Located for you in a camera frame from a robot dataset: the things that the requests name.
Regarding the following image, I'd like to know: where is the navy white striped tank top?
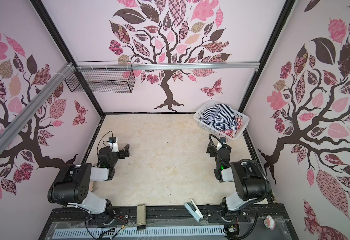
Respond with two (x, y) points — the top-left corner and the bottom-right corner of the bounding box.
(199, 104), (237, 132)

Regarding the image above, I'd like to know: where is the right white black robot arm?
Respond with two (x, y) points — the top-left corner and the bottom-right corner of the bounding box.
(207, 143), (271, 222)

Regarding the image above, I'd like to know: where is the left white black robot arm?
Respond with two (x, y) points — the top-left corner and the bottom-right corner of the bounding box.
(47, 144), (130, 225)

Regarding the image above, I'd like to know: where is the red white striped tank top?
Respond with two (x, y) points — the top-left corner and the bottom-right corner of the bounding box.
(223, 118), (243, 138)

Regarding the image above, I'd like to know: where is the white plastic laundry basket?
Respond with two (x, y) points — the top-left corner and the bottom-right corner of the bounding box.
(194, 100), (250, 141)

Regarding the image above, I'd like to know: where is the white stapler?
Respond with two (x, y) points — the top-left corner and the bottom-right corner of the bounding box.
(184, 199), (203, 222)

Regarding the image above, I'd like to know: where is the grey rectangular block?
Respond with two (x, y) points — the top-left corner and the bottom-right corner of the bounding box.
(137, 205), (147, 231)

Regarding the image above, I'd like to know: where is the pink white small toy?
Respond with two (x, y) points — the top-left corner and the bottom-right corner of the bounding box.
(264, 216), (276, 230)

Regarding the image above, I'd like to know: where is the silver rear aluminium bar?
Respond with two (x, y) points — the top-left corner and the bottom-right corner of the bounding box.
(75, 62), (260, 71)

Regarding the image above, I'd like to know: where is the silver aluminium bar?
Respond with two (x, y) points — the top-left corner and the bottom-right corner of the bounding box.
(0, 63), (74, 155)
(75, 62), (260, 71)

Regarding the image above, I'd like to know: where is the silver left aluminium bar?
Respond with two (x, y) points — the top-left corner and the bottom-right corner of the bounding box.
(0, 63), (74, 155)

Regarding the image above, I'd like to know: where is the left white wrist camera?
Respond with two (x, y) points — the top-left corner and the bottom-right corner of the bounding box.
(109, 137), (119, 153)

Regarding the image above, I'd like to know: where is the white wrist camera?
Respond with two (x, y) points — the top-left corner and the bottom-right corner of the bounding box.
(216, 137), (227, 150)
(109, 137), (119, 153)

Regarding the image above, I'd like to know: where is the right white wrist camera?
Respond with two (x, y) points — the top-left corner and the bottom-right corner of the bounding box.
(216, 137), (227, 150)

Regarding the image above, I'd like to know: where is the black wire mesh basket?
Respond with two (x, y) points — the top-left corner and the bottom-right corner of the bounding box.
(65, 60), (136, 94)

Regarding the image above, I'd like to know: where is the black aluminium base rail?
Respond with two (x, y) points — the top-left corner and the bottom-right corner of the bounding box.
(48, 204), (289, 223)

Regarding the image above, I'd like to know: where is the white slotted cable duct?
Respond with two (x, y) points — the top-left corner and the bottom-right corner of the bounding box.
(51, 226), (226, 240)

